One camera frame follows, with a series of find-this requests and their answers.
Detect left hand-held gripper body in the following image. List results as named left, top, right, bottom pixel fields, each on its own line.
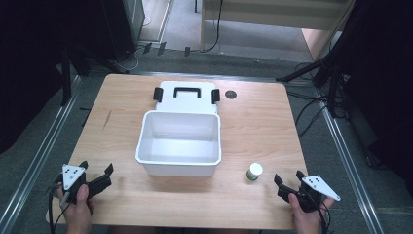
left=53, top=164, right=98, bottom=206

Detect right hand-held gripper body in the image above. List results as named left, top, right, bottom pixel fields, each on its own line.
left=293, top=175, right=342, bottom=214

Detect small white-capped green bottle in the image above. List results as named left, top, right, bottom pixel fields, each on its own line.
left=244, top=162, right=264, bottom=182

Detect white plastic storage box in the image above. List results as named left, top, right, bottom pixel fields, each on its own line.
left=134, top=80, right=223, bottom=178

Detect person's right hand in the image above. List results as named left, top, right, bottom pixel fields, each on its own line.
left=287, top=192, right=336, bottom=234

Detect person's left hand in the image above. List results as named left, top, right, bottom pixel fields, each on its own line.
left=56, top=183, right=95, bottom=234

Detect black metal stand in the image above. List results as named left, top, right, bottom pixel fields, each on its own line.
left=275, top=48, right=350, bottom=119
left=59, top=45, right=131, bottom=107

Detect black curtain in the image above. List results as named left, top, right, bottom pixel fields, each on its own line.
left=319, top=0, right=413, bottom=199
left=0, top=0, right=139, bottom=155

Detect grey cabinet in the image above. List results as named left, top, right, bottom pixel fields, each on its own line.
left=122, top=0, right=146, bottom=45

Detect light wooden furniture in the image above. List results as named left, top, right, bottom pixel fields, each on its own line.
left=199, top=0, right=357, bottom=62

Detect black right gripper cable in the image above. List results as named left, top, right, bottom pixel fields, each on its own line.
left=311, top=191, right=332, bottom=234

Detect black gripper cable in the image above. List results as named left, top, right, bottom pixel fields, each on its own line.
left=48, top=181, right=71, bottom=234
left=311, top=191, right=332, bottom=234

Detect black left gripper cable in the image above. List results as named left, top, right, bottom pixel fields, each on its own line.
left=48, top=181, right=71, bottom=234

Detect metal floor rail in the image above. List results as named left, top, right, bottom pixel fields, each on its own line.
left=0, top=75, right=83, bottom=234
left=312, top=86, right=387, bottom=234
left=130, top=70, right=285, bottom=84

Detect black floor cables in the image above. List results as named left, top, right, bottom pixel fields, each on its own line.
left=285, top=61, right=350, bottom=138

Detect white floor cable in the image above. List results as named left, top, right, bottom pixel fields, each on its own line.
left=114, top=44, right=145, bottom=73

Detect black hanging cable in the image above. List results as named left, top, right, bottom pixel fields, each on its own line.
left=206, top=0, right=225, bottom=54

